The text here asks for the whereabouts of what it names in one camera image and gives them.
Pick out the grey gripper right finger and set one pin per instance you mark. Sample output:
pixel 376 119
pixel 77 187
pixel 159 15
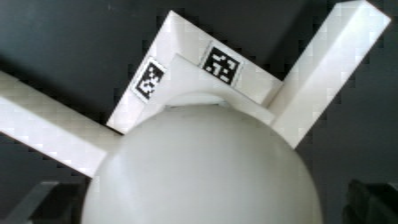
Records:
pixel 372 203

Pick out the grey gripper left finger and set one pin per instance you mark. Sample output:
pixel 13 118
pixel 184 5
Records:
pixel 51 206

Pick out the white lamp base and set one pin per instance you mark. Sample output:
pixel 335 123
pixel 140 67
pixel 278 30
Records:
pixel 193 73

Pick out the white lamp bulb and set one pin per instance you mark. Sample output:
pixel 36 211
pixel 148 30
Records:
pixel 205 170

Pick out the white right fence piece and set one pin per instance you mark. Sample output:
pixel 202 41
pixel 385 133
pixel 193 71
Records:
pixel 324 67

